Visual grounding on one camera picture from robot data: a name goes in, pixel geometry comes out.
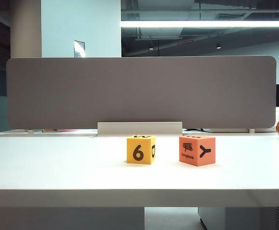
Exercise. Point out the orange foam letter block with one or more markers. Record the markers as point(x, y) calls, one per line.
point(192, 151)

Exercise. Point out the yellow foam letter block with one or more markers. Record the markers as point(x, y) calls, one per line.
point(138, 151)

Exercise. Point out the grey fabric desk partition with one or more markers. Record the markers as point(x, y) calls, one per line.
point(139, 93)

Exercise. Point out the paper notice on wall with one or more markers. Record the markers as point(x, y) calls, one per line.
point(79, 49)

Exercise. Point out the white partition bracket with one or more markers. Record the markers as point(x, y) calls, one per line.
point(251, 130)
point(29, 131)

